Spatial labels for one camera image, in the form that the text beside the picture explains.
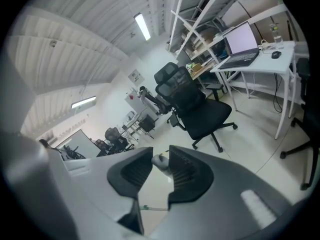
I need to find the gray broom handle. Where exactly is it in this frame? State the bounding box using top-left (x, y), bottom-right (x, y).
top-left (150, 153), bottom-right (174, 178)

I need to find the black mesh office chair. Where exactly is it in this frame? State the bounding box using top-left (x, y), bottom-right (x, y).
top-left (153, 61), bottom-right (239, 153)

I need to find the white cabinet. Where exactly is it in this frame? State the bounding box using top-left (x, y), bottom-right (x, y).
top-left (124, 88), bottom-right (161, 118)

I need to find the clear glass bottle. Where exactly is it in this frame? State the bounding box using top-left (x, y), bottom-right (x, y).
top-left (269, 23), bottom-right (285, 51)

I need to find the white wall panel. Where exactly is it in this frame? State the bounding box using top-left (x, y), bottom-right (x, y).
top-left (127, 69), bottom-right (146, 86)

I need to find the white metal shelving unit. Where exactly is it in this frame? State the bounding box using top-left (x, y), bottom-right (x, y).
top-left (165, 0), bottom-right (288, 95)

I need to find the white desk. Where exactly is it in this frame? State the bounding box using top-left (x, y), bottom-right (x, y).
top-left (209, 40), bottom-right (299, 141)

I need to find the long ceiling light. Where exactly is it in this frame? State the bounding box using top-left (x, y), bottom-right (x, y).
top-left (71, 95), bottom-right (98, 110)
top-left (133, 12), bottom-right (152, 41)

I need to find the black laptop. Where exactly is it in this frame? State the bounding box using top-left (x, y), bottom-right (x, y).
top-left (217, 21), bottom-right (261, 70)

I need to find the gray partition board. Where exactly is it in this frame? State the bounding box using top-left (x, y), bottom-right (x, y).
top-left (55, 129), bottom-right (101, 160)

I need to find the cardboard box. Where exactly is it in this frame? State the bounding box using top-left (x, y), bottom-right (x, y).
top-left (190, 62), bottom-right (214, 74)

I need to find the black cable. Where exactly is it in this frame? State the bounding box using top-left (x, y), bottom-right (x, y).
top-left (272, 71), bottom-right (284, 114)

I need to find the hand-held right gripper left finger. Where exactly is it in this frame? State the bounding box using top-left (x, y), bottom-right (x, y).
top-left (47, 146), bottom-right (154, 236)

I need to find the black box on stand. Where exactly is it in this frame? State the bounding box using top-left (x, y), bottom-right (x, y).
top-left (138, 113), bottom-right (159, 140)

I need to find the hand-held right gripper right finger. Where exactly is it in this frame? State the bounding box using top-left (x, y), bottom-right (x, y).
top-left (147, 144), bottom-right (305, 240)

